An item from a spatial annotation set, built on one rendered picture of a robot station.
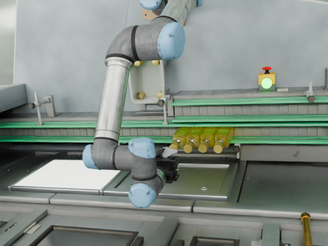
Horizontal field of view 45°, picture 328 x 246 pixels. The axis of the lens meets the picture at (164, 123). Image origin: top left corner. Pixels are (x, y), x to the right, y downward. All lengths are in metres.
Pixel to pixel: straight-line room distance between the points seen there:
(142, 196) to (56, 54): 1.18
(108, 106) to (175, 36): 0.30
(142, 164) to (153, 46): 0.38
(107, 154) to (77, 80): 0.99
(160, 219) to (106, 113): 0.41
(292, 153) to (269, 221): 0.55
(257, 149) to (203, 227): 0.59
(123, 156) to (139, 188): 0.10
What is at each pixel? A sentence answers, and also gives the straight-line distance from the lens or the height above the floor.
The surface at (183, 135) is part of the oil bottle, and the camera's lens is 1.61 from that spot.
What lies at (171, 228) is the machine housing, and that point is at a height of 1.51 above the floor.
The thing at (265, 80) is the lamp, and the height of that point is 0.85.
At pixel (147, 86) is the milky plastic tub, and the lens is 1.93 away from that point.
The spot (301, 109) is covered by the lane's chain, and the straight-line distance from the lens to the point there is 1.73.
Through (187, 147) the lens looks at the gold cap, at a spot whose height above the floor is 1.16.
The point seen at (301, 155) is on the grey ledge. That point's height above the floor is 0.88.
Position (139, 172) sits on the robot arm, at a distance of 1.13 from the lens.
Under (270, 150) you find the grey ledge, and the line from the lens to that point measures 1.78.
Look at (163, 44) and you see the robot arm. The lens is 1.24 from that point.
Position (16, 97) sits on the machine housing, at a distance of 2.21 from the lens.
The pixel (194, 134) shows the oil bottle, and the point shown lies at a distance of 1.61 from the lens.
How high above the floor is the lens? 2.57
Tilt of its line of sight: 68 degrees down
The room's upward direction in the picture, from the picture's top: 132 degrees counter-clockwise
